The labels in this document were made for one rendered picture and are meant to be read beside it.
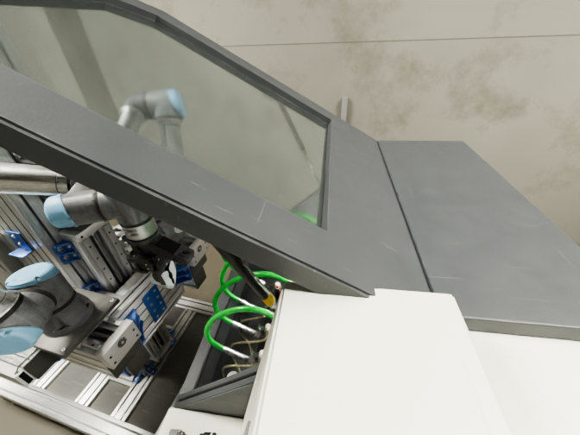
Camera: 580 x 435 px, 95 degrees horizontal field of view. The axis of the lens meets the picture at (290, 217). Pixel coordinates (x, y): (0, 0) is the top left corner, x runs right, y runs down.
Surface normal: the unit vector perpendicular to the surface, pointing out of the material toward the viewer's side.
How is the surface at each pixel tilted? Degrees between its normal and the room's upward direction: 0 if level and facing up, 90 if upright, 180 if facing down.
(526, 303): 0
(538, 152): 90
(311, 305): 0
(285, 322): 0
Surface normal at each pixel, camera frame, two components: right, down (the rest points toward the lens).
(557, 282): -0.04, -0.81
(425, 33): -0.28, 0.57
